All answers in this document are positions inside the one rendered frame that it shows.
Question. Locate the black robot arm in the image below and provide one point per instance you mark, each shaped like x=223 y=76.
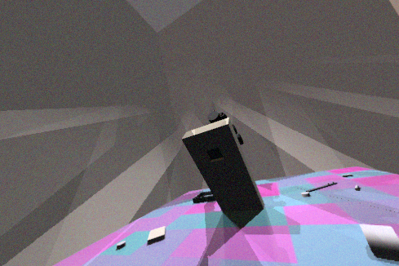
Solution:
x=215 y=116

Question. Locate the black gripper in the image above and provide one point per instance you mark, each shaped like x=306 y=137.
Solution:
x=239 y=139

